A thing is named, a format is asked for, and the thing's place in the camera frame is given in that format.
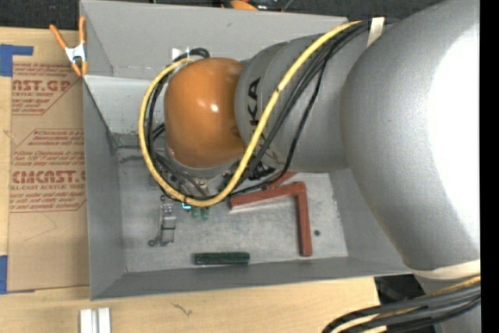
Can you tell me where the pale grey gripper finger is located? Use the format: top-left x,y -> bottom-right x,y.
159,202 -> 177,226
147,224 -> 177,247

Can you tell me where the dark green flat block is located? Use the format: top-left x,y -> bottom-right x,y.
193,251 -> 251,267

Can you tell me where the grey metal bin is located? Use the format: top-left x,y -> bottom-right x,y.
79,0 -> 415,302

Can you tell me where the brown cardboard board red print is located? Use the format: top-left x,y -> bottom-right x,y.
0,26 -> 91,296

